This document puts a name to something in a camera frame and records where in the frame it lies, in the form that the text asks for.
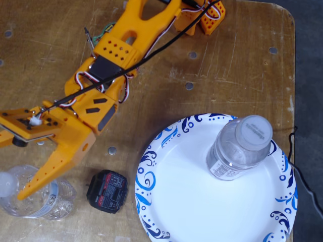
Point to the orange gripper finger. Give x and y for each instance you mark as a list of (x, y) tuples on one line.
[(5, 140), (65, 151)]

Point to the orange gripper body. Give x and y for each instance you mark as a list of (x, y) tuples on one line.
[(71, 141)]

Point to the crinkled clear water bottle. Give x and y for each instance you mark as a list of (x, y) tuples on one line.
[(58, 199)]

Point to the clear bottle with wide cap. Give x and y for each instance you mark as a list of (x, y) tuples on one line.
[(252, 133)]

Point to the white paper plate blue pattern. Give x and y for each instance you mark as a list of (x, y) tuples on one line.
[(189, 201)]

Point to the black red battery pack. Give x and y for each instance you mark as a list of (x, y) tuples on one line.
[(108, 194)]

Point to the red black screwdriver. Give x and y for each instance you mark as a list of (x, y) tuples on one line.
[(88, 40)]

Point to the green tape dispenser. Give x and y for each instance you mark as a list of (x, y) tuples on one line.
[(96, 39)]

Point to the wrist camera on orange mount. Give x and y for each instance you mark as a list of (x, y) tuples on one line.
[(30, 126)]

